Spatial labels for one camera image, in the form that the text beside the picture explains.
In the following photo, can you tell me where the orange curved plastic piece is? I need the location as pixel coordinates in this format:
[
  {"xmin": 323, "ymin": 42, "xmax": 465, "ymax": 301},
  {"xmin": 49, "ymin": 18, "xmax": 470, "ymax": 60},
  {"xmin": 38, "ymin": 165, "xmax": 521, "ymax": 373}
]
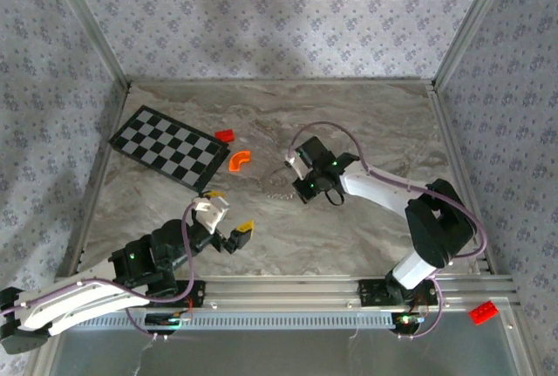
[{"xmin": 228, "ymin": 149, "xmax": 253, "ymax": 173}]

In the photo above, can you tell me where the black and grey checkerboard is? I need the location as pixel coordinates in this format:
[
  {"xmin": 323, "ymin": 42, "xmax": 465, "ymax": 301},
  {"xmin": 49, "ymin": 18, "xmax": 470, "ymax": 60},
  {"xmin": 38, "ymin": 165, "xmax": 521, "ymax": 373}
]
[{"xmin": 107, "ymin": 104, "xmax": 231, "ymax": 192}]

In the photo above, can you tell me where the grey metal panel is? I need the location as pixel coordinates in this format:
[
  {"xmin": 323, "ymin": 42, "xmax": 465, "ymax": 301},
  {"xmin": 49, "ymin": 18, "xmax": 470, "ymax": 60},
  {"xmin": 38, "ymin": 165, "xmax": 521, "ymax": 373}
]
[{"xmin": 47, "ymin": 327, "xmax": 520, "ymax": 376}]

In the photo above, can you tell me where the large red toy brick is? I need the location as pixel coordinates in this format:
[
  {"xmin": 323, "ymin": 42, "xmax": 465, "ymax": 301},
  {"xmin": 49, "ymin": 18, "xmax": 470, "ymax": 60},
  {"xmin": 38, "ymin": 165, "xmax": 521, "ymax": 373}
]
[{"xmin": 468, "ymin": 300, "xmax": 500, "ymax": 326}]

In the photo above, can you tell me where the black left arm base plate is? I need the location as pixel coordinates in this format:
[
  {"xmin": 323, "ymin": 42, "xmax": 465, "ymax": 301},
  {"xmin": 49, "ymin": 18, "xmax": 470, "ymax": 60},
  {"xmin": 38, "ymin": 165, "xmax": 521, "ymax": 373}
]
[{"xmin": 129, "ymin": 278, "xmax": 207, "ymax": 310}]

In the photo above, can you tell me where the aluminium mounting rail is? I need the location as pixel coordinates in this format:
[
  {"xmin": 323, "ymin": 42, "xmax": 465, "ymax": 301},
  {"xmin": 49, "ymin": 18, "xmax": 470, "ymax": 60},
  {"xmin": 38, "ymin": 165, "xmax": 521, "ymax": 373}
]
[{"xmin": 46, "ymin": 274, "xmax": 521, "ymax": 312}]

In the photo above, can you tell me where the aluminium left side rail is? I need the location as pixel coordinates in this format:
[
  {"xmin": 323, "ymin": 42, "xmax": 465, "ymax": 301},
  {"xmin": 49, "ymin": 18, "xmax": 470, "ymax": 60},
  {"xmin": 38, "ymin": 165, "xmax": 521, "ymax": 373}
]
[{"xmin": 55, "ymin": 83, "xmax": 132, "ymax": 277}]

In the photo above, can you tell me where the grey slotted cable duct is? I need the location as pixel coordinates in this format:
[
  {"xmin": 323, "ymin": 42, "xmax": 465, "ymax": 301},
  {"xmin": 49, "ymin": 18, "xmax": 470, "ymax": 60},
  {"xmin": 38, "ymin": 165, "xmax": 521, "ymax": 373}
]
[{"xmin": 60, "ymin": 311, "xmax": 393, "ymax": 331}]

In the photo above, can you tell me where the aluminium back rail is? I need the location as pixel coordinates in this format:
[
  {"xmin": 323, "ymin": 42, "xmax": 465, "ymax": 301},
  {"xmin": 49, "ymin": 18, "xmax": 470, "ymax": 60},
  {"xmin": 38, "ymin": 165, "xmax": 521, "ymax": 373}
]
[{"xmin": 126, "ymin": 77, "xmax": 437, "ymax": 87}]

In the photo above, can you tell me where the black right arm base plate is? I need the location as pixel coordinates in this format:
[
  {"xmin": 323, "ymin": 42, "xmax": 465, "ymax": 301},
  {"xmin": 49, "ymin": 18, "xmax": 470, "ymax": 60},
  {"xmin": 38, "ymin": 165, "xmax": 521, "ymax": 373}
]
[{"xmin": 357, "ymin": 277, "xmax": 396, "ymax": 307}]

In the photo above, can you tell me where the aluminium right side rail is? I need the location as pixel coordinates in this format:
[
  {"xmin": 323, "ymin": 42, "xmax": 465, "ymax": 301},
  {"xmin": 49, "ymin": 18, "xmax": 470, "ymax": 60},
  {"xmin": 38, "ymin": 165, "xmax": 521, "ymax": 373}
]
[{"xmin": 426, "ymin": 83, "xmax": 498, "ymax": 276}]

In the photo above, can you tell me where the aluminium left corner post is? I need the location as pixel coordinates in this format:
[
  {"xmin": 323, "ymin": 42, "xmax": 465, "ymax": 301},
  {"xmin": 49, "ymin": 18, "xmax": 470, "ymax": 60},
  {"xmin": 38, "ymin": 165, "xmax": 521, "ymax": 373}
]
[{"xmin": 43, "ymin": 0, "xmax": 132, "ymax": 89}]

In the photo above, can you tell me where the aluminium corner post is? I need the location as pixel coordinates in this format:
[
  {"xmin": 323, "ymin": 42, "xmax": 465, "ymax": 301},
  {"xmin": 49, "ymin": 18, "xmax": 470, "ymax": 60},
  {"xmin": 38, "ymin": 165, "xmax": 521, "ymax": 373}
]
[
  {"xmin": 43, "ymin": 0, "xmax": 132, "ymax": 89},
  {"xmin": 432, "ymin": 0, "xmax": 523, "ymax": 87}
]

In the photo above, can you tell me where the aluminium right corner post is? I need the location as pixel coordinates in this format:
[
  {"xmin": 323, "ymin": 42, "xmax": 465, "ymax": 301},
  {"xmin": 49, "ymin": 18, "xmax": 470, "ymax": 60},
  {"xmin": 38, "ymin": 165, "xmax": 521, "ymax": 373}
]
[{"xmin": 432, "ymin": 0, "xmax": 523, "ymax": 87}]

